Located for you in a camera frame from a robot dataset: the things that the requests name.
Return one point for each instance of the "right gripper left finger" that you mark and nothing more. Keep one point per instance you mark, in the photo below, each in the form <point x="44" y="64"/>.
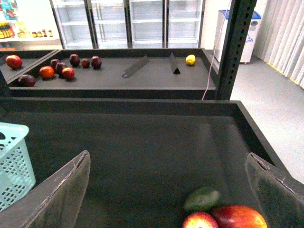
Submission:
<point x="54" y="203"/>

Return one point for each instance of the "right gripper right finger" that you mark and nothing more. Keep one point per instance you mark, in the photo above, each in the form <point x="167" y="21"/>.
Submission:
<point x="280" y="197"/>

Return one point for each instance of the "light blue plastic basket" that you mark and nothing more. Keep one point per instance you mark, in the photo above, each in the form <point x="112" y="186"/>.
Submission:
<point x="16" y="173"/>

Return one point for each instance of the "red yellow apple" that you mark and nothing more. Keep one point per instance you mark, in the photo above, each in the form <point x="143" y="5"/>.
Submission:
<point x="199" y="219"/>

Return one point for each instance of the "red apple on shelf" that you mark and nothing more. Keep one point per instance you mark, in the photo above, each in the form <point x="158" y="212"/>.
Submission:
<point x="68" y="73"/>

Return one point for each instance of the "red apple far left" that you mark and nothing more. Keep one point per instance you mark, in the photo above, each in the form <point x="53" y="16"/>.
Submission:
<point x="14" y="62"/>

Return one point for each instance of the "red orange mango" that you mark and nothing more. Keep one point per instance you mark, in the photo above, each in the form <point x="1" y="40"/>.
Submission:
<point x="238" y="216"/>

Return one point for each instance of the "green avocado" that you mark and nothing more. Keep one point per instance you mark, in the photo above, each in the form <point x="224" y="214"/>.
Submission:
<point x="202" y="199"/>

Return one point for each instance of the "lower black display tray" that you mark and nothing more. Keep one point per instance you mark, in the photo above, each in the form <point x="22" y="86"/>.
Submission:
<point x="147" y="156"/>

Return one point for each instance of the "black display tray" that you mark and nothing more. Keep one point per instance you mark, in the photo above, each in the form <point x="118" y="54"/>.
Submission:
<point x="28" y="58"/>
<point x="153" y="81"/>
<point x="147" y="156"/>

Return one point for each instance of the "dark purple fruit front left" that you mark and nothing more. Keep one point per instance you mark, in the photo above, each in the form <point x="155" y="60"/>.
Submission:
<point x="27" y="81"/>

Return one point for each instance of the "orange red fruit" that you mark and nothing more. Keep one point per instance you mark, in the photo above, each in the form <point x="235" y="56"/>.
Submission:
<point x="47" y="72"/>

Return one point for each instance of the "dark plum left back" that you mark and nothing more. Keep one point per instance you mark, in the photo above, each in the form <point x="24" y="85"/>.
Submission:
<point x="54" y="62"/>

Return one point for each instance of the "small dark red fruit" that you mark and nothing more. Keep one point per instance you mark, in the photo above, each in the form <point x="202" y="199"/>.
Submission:
<point x="85" y="63"/>

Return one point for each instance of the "dark red fruit tall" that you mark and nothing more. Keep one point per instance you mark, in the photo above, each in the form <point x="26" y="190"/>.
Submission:
<point x="74" y="60"/>

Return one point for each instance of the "white chest freezer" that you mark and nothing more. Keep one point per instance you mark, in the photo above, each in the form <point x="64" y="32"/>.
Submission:
<point x="222" y="24"/>

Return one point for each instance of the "dark red fruit right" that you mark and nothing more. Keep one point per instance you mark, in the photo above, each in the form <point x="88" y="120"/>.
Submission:
<point x="96" y="62"/>

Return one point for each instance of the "left black display tray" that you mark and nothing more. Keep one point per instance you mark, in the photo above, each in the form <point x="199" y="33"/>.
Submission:
<point x="28" y="58"/>

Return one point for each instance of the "white curtain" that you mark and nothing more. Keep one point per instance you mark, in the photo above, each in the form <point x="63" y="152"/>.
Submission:
<point x="280" y="41"/>

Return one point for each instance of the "triangular black divider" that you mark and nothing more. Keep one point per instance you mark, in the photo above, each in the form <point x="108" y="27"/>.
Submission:
<point x="174" y="64"/>

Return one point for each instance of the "yellow lemon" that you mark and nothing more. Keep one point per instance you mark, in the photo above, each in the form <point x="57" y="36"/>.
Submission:
<point x="190" y="60"/>

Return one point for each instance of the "upper black display tray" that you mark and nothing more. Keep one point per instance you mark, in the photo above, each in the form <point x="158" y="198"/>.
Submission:
<point x="153" y="81"/>

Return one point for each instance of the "flat black divider strip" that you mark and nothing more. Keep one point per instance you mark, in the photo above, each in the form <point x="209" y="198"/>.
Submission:
<point x="135" y="67"/>

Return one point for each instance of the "glass door refrigerator row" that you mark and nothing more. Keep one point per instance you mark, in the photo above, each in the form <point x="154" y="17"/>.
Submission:
<point x="114" y="24"/>

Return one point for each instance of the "white shelf with bottles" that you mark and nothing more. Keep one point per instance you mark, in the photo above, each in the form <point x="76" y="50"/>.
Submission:
<point x="28" y="25"/>

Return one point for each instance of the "black perforated shelf post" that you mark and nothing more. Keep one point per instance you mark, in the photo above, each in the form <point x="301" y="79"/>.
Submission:
<point x="240" y="15"/>

